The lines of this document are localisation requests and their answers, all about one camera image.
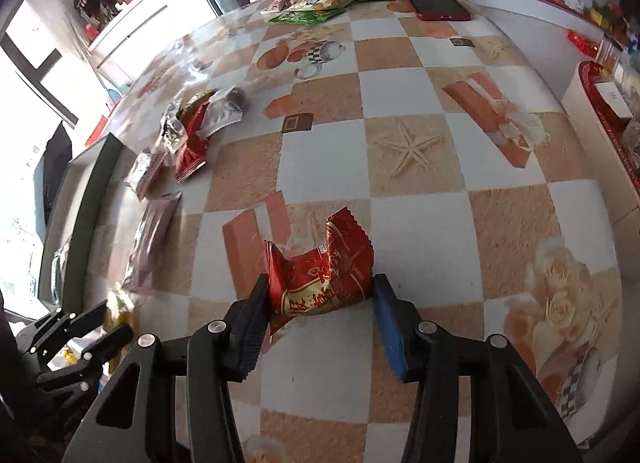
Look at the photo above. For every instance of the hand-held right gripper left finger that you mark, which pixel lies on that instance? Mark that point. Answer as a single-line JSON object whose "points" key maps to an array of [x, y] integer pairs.
{"points": [[252, 328]]}

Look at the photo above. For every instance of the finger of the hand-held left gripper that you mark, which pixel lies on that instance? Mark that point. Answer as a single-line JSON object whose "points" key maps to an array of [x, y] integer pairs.
{"points": [[90, 365], [65, 328]]}

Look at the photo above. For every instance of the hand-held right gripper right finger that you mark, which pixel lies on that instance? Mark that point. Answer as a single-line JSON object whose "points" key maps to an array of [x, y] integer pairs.
{"points": [[392, 333]]}

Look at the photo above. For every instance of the gold snack packet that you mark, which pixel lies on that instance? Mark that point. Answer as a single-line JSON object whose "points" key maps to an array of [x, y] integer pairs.
{"points": [[120, 313]]}

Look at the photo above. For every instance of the red gold-print snack packet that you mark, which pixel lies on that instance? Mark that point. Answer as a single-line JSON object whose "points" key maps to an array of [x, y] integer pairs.
{"points": [[325, 278]]}

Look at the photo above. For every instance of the grey cardboard box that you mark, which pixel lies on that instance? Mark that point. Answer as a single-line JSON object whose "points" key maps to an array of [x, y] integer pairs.
{"points": [[87, 223]]}

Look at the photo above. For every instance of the large pink snack packet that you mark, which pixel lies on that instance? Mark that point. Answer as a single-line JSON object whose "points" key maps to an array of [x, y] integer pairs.
{"points": [[152, 243]]}

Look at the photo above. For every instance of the small pink snack packet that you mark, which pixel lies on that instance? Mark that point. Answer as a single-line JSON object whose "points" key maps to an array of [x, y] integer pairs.
{"points": [[145, 173]]}

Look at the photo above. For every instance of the long red snack packet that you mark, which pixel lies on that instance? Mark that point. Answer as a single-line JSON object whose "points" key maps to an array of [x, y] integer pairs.
{"points": [[192, 148]]}

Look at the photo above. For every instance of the dark cloth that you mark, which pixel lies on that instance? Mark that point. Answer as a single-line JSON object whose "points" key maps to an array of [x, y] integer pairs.
{"points": [[55, 158]]}

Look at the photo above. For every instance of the silver brown snack packet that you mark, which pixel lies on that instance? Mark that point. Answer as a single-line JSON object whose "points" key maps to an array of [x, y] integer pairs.
{"points": [[172, 128]]}

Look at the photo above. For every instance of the white red side table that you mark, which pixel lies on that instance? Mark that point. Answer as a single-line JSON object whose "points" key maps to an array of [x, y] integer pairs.
{"points": [[595, 113]]}

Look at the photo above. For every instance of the pink red snack packet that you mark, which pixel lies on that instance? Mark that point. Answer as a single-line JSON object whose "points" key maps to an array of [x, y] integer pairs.
{"points": [[281, 2]]}

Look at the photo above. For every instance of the flat red box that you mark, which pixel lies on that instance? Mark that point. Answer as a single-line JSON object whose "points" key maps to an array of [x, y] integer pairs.
{"points": [[584, 42]]}

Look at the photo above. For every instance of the white red low cabinet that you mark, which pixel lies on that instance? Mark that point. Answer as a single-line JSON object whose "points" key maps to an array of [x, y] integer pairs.
{"points": [[525, 8]]}

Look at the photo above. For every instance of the colourful goods pile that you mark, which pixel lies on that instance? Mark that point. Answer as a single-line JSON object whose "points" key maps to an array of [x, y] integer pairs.
{"points": [[607, 18]]}

